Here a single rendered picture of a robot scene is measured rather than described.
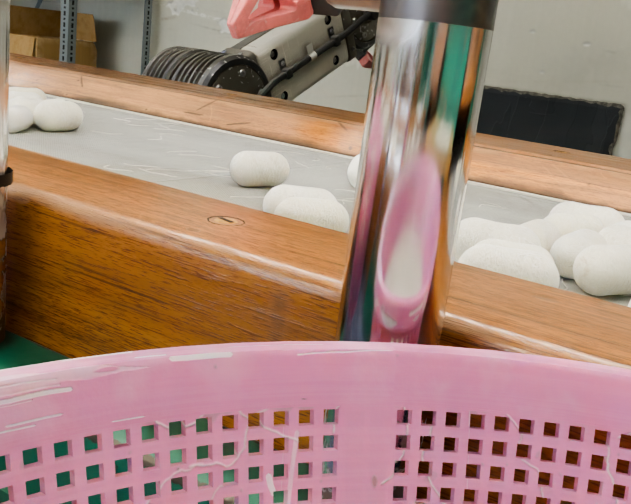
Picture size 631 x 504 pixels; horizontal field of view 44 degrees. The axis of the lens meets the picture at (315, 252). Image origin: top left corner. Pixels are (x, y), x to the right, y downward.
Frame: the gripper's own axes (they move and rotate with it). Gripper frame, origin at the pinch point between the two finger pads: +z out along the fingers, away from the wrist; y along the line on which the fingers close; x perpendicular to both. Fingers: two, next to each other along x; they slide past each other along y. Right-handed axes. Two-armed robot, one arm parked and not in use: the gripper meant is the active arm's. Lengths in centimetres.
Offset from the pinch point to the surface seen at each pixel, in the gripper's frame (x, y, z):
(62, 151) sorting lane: -4.1, 0.5, 18.7
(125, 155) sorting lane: -2.2, 2.9, 16.5
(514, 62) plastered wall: 122, -40, -149
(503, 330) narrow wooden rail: -15.6, 33.4, 29.5
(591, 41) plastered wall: 116, -19, -155
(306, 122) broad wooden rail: 8.2, 4.3, 1.0
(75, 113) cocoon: -1.5, -5.1, 13.2
